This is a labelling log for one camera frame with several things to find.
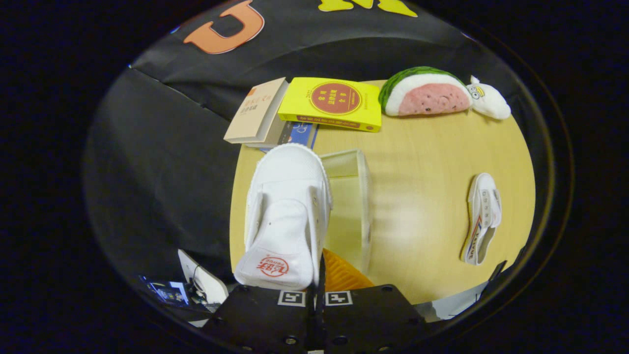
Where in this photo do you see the cream fabric storage box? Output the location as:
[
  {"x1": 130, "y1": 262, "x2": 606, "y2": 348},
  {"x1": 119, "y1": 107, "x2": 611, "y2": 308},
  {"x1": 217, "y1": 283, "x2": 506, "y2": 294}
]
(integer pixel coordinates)
[{"x1": 319, "y1": 149, "x2": 372, "y2": 275}]

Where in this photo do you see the white plush toy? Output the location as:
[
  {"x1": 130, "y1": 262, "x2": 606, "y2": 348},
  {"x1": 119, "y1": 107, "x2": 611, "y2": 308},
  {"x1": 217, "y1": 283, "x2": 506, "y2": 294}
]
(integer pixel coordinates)
[{"x1": 466, "y1": 75, "x2": 512, "y2": 120}]

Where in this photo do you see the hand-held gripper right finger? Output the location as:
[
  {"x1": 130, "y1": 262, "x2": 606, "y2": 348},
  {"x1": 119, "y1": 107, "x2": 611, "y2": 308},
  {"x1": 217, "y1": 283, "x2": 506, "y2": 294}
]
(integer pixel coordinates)
[{"x1": 317, "y1": 247, "x2": 435, "y2": 354}]

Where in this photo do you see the beige book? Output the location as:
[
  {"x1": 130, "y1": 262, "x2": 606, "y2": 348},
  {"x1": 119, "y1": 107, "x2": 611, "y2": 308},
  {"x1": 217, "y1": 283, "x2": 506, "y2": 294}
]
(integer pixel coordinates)
[{"x1": 224, "y1": 77, "x2": 289, "y2": 144}]

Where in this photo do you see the white canvas shoe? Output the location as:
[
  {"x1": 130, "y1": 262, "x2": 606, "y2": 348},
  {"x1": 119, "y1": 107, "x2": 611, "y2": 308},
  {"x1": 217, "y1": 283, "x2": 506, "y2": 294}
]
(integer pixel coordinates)
[
  {"x1": 234, "y1": 143, "x2": 334, "y2": 291},
  {"x1": 460, "y1": 173, "x2": 502, "y2": 266}
]

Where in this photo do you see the white flat device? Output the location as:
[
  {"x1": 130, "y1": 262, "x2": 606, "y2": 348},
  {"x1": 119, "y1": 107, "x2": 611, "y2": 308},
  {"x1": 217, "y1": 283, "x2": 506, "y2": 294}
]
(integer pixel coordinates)
[{"x1": 178, "y1": 249, "x2": 229, "y2": 304}]

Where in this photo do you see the watermelon slice plush toy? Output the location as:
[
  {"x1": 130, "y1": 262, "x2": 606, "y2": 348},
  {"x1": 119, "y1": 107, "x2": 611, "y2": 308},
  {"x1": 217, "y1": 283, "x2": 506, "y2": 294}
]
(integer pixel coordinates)
[{"x1": 378, "y1": 66, "x2": 472, "y2": 117}]

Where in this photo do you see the blue book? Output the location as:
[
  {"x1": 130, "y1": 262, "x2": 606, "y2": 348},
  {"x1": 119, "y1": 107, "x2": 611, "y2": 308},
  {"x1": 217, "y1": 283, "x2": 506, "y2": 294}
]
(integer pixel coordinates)
[{"x1": 275, "y1": 122, "x2": 319, "y2": 150}]

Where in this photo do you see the yellow book red circle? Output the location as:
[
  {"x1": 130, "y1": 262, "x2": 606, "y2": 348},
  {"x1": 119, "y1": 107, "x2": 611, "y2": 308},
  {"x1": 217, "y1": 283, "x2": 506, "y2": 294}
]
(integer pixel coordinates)
[{"x1": 278, "y1": 77, "x2": 382, "y2": 133}]

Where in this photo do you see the blue lit screen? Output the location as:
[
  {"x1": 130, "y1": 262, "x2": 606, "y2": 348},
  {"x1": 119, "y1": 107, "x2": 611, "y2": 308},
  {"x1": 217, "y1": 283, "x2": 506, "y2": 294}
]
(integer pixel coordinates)
[{"x1": 140, "y1": 276, "x2": 190, "y2": 306}]

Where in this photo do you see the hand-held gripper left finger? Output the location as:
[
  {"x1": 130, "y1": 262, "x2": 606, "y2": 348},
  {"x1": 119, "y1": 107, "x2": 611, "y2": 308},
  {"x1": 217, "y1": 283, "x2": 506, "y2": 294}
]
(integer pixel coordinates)
[{"x1": 201, "y1": 284, "x2": 316, "y2": 354}]

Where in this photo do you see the black table clamp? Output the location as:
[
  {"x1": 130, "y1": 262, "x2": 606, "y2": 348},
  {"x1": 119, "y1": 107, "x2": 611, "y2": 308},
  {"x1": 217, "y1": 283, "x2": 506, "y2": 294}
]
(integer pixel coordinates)
[{"x1": 486, "y1": 261, "x2": 508, "y2": 288}]

